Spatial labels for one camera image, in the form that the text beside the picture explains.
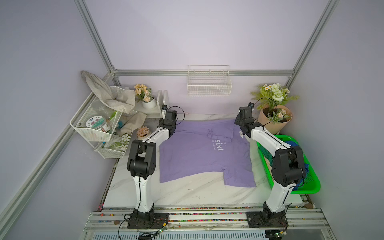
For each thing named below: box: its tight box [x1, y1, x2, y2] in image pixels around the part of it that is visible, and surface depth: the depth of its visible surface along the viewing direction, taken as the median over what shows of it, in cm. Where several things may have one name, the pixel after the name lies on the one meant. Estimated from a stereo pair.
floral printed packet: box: [105, 132, 132, 152], surface depth 87 cm
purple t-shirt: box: [159, 120, 257, 187], surface depth 98 cm
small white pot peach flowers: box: [134, 84, 157, 110], surface depth 98 cm
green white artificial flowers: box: [250, 82, 299, 125], surface depth 91 cm
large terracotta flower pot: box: [258, 105, 293, 135], surface depth 97 cm
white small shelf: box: [133, 90, 169, 119], surface depth 103 cm
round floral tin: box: [85, 115, 111, 133], surface depth 67 cm
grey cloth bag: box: [80, 70, 136, 114], surface depth 76 cm
